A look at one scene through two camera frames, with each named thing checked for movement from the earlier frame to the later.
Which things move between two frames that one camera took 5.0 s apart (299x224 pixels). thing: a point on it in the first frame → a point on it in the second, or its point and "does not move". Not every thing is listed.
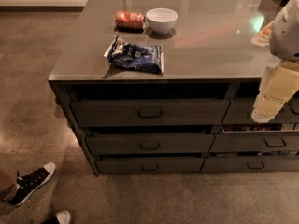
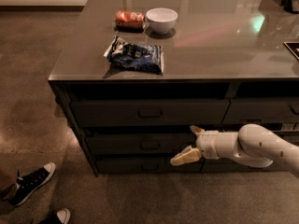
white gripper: x=286 y=35 → x=207 y=144
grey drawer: x=155 y=143 does not move
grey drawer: x=148 y=164 does not move
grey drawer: x=192 y=112 does not move
